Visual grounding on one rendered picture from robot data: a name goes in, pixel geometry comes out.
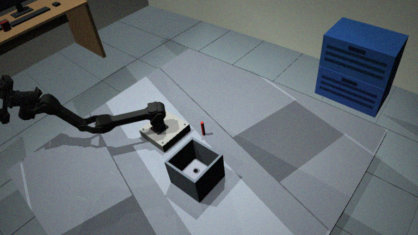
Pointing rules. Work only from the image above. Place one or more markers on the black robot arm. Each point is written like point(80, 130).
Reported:
point(155, 112)

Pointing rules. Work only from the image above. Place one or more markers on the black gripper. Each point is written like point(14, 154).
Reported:
point(10, 99)

